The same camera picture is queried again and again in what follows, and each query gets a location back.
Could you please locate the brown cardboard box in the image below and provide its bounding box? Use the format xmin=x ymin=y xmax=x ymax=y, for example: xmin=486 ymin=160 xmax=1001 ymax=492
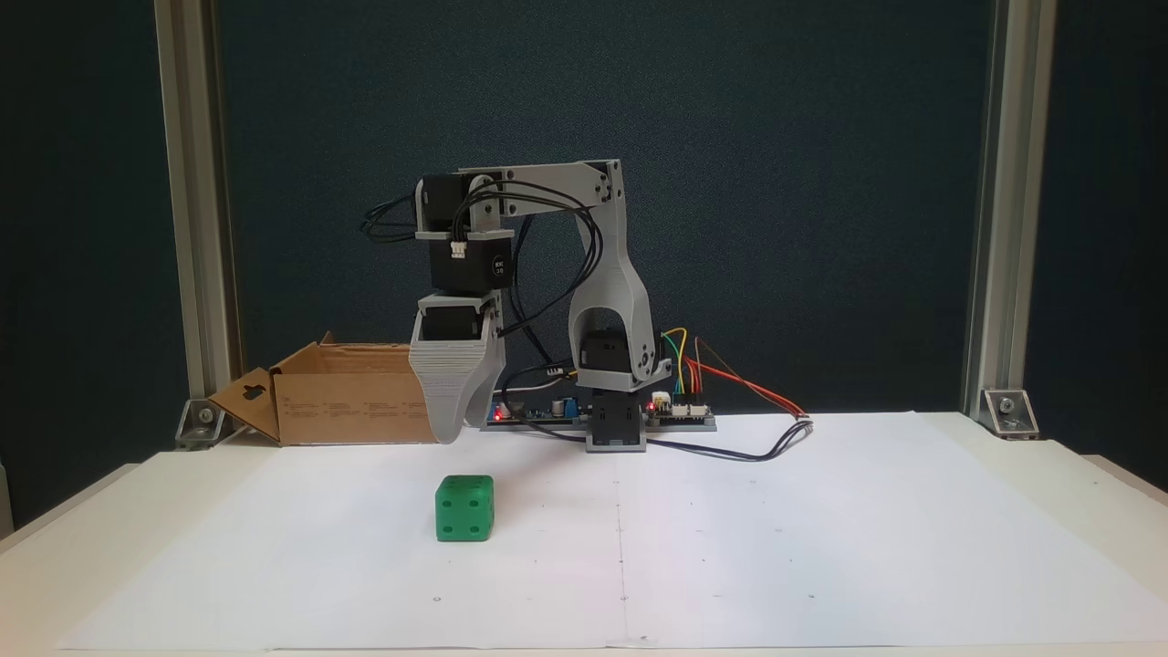
xmin=208 ymin=330 xmax=441 ymax=448

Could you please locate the red and orange wire pair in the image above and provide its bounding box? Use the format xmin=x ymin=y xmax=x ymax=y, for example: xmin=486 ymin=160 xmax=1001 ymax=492
xmin=695 ymin=338 xmax=808 ymax=421

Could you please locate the small controller circuit board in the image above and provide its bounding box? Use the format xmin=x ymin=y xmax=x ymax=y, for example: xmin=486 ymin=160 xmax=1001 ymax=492
xmin=646 ymin=391 xmax=717 ymax=430

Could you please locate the yellow jumper wire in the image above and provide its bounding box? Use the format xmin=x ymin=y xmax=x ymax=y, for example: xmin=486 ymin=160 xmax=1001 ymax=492
xmin=662 ymin=327 xmax=689 ymax=395

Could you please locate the black looped power cable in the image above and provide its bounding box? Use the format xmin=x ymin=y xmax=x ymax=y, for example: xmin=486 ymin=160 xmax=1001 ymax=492
xmin=506 ymin=415 xmax=815 ymax=463

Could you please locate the green die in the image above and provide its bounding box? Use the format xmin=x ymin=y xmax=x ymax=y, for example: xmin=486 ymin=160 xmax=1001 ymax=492
xmin=434 ymin=474 xmax=495 ymax=543

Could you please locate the aluminium frame post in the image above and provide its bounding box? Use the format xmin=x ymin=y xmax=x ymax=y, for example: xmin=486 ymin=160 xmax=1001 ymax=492
xmin=153 ymin=0 xmax=245 ymax=439
xmin=960 ymin=0 xmax=1059 ymax=430

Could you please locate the metal corner bracket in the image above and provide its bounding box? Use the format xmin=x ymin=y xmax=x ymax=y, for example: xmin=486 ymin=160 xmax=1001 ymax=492
xmin=175 ymin=397 xmax=227 ymax=450
xmin=981 ymin=388 xmax=1041 ymax=441

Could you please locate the black arm motor cable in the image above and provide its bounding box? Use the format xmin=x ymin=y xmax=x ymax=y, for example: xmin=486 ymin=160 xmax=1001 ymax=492
xmin=452 ymin=178 xmax=605 ymax=430
xmin=360 ymin=192 xmax=422 ymax=243

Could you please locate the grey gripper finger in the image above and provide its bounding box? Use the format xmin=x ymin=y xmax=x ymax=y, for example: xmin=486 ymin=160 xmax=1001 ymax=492
xmin=467 ymin=299 xmax=509 ymax=430
xmin=409 ymin=336 xmax=501 ymax=445

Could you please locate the blue power circuit board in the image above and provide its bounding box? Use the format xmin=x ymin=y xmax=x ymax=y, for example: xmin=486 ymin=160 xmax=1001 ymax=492
xmin=488 ymin=394 xmax=589 ymax=428

